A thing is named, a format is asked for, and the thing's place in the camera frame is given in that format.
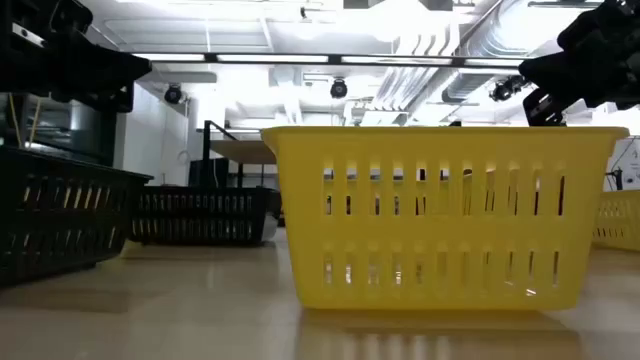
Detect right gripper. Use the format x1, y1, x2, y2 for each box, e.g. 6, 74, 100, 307
518, 34, 640, 109

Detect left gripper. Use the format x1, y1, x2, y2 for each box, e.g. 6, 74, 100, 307
0, 34, 153, 94

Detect black plastic slotted basket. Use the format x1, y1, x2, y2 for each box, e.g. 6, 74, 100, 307
130, 185, 282, 247
0, 146, 154, 289

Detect yellow plastic slotted basket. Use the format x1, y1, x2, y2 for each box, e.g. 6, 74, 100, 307
260, 125, 630, 312
592, 188, 640, 252

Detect wooden shelf black metal legs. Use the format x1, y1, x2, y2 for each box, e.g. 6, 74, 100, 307
201, 119, 279, 191

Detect white cabinet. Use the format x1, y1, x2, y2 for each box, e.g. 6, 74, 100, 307
602, 135, 640, 192

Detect black computer monitor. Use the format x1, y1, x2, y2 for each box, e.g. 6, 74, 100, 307
188, 158, 230, 189

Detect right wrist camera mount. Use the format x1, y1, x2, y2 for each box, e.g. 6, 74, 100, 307
521, 87, 569, 127

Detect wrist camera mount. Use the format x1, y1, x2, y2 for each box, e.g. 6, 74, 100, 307
521, 87, 569, 127
48, 82, 135, 115

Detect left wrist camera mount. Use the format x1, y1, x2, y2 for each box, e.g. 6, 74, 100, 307
48, 82, 135, 115

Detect silver ventilation duct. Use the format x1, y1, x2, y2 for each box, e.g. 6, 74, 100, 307
439, 69, 501, 105

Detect yellow cable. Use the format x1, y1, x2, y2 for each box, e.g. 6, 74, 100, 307
7, 92, 42, 149

